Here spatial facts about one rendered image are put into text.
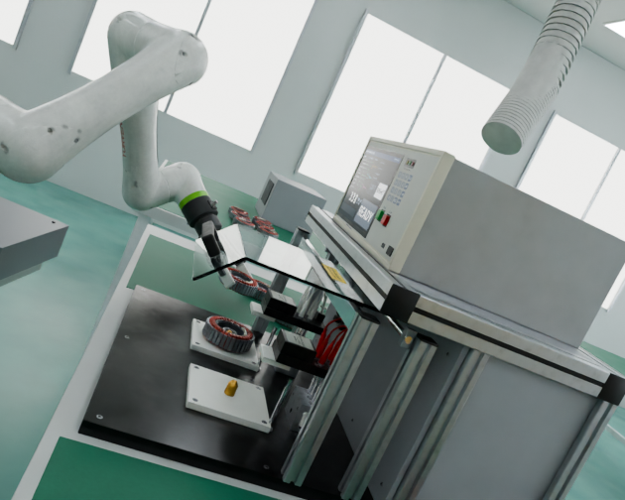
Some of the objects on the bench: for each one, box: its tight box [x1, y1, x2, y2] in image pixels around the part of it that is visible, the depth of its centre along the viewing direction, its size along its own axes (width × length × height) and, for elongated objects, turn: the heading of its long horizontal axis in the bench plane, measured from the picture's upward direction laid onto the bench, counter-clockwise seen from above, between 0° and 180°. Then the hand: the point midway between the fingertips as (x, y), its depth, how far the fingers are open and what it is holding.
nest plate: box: [186, 363, 271, 434], centre depth 106 cm, size 15×15×1 cm
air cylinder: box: [285, 385, 313, 433], centre depth 110 cm, size 5×8×6 cm
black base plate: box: [77, 285, 373, 500], centre depth 118 cm, size 47×64×2 cm
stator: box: [202, 315, 255, 353], centre depth 129 cm, size 11×11×4 cm
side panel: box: [392, 348, 618, 500], centre depth 95 cm, size 28×3×32 cm, turn 33°
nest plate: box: [190, 318, 259, 372], centre depth 129 cm, size 15×15×1 cm
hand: (238, 280), depth 167 cm, fingers closed on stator, 11 cm apart
